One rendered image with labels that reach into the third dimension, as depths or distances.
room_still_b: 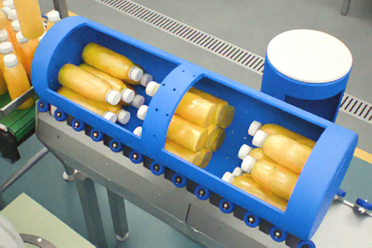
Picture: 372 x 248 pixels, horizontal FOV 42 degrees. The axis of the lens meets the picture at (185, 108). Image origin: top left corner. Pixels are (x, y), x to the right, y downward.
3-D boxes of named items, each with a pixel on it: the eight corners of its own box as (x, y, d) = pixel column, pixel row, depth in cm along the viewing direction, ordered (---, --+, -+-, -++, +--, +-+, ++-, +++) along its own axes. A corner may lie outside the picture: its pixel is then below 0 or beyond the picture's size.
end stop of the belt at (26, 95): (4, 117, 153) (2, 110, 151) (3, 116, 154) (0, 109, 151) (90, 51, 177) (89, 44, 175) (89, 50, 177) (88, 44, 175)
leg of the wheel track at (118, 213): (123, 244, 227) (108, 157, 183) (113, 237, 230) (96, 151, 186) (131, 235, 231) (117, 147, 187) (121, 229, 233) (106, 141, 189)
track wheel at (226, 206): (236, 202, 126) (238, 200, 128) (221, 194, 128) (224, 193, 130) (230, 217, 127) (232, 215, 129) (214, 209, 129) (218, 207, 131)
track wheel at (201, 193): (211, 189, 129) (214, 187, 131) (196, 181, 131) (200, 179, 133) (205, 203, 130) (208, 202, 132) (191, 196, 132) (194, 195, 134)
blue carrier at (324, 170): (301, 261, 120) (317, 205, 98) (46, 119, 155) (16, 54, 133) (346, 176, 135) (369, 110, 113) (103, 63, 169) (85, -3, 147)
